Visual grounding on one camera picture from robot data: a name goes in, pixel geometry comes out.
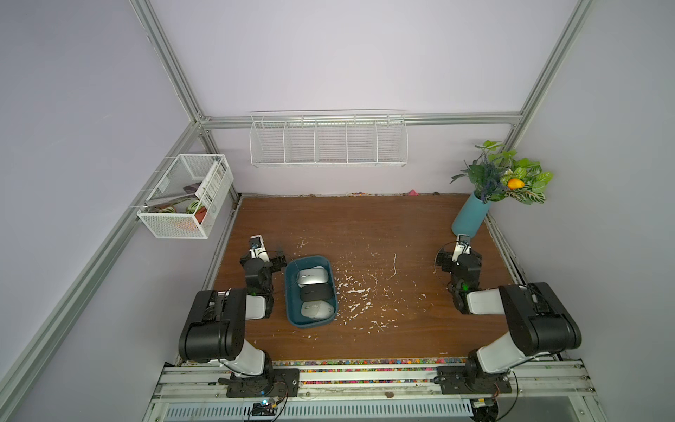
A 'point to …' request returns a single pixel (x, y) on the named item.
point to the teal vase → (471, 216)
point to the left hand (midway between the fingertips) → (267, 247)
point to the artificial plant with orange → (497, 175)
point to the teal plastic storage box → (295, 316)
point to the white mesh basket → (189, 169)
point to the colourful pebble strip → (369, 381)
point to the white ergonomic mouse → (318, 309)
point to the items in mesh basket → (188, 203)
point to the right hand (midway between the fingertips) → (456, 246)
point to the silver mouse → (314, 275)
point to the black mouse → (316, 292)
